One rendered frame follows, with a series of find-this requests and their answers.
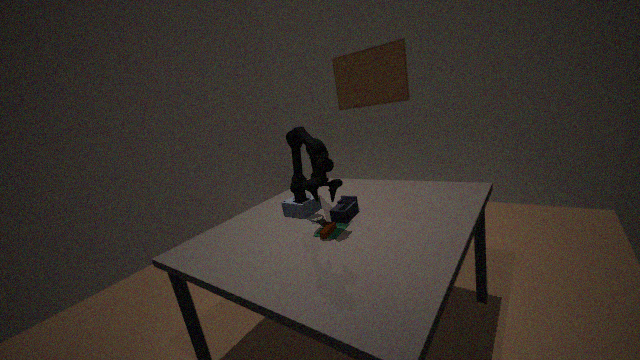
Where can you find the orange l-shaped part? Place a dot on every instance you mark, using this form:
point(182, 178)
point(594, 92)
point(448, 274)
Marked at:
point(329, 227)

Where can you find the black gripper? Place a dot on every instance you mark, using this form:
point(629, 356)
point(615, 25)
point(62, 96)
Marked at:
point(333, 185)

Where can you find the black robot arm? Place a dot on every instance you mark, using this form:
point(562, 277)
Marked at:
point(319, 161)

